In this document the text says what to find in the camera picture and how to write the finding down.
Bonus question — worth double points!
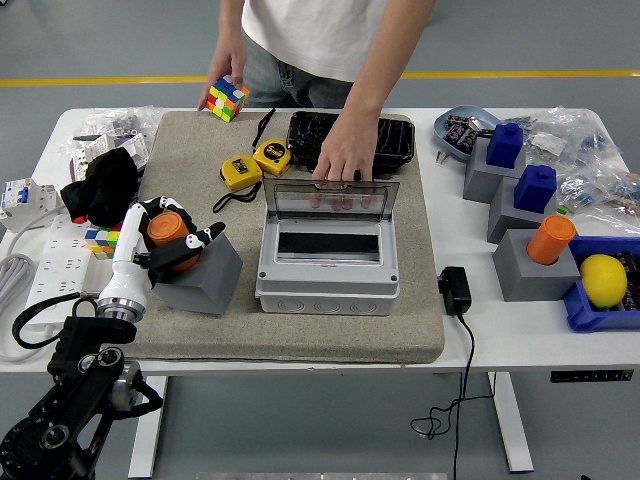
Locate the person's left hand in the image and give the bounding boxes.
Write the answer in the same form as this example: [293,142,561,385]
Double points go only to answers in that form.
[312,122,380,211]

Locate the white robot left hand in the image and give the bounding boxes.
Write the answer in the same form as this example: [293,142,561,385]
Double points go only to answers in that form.
[96,197,227,314]

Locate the person's right hand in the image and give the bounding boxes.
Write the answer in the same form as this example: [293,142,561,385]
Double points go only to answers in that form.
[197,49,249,113]

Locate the large colourful puzzle cube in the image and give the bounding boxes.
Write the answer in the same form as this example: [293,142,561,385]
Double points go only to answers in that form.
[205,74,251,123]

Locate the orange cylinder battery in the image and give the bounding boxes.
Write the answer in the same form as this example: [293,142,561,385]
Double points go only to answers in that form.
[526,214,578,266]
[146,211,202,272]

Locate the grey holder block round hole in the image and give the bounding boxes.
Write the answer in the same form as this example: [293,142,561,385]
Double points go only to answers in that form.
[151,230,244,316]

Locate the grey electrical junction box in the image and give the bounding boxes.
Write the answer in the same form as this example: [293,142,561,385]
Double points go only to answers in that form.
[254,215,402,317]

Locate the blue battery block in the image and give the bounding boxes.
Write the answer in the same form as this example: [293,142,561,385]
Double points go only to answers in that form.
[486,122,525,169]
[514,164,559,212]

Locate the small colourful puzzle cube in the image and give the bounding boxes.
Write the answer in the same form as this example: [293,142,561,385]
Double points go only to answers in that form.
[83,225,124,260]

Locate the black plastic tray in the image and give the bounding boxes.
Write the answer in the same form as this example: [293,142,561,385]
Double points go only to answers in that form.
[287,110,417,176]

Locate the white power strip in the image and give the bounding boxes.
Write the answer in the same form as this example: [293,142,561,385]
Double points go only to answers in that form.
[23,214,101,326]

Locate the yellow tape measure round label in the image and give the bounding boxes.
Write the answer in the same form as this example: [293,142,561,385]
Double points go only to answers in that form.
[251,107,294,177]

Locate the black cloth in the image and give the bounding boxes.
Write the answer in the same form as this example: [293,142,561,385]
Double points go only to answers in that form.
[60,147,144,227]

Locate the person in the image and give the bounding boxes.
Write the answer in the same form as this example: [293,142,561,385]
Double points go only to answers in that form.
[197,0,439,211]

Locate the blue-grey dish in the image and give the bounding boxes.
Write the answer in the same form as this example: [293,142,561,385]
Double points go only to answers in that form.
[433,103,504,162]

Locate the yellow tape measure square label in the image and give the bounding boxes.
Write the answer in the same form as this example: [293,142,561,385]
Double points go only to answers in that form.
[213,155,265,214]

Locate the clear bag of small parts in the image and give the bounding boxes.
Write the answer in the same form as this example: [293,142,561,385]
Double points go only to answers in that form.
[504,105,624,169]
[82,105,166,142]
[557,167,640,231]

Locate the white circuit breaker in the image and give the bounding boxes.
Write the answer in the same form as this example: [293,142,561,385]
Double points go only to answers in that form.
[0,175,65,234]

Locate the white purple packaged parts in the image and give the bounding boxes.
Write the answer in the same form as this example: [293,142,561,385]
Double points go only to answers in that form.
[68,130,151,182]

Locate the white table leg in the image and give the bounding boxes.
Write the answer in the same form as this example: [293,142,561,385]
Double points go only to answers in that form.
[127,375,169,479]
[487,372,535,474]

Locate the black power adapter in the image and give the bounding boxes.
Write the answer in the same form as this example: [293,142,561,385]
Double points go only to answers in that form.
[437,266,473,317]

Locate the grey-brown fabric mat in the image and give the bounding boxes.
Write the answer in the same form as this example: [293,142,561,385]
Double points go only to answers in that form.
[94,109,447,365]

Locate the yellow lemon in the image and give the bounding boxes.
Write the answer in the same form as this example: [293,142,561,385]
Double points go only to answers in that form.
[579,253,629,309]

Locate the blue plastic bin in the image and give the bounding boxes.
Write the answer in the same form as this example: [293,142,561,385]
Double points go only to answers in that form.
[562,235,640,334]

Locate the dark packets stack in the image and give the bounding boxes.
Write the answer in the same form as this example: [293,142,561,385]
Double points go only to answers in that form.
[617,249,640,314]

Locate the black desk control panel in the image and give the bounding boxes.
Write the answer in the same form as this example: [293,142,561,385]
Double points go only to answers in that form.
[550,369,635,384]

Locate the black adapter cord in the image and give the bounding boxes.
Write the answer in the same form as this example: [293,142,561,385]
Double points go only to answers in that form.
[410,312,499,480]

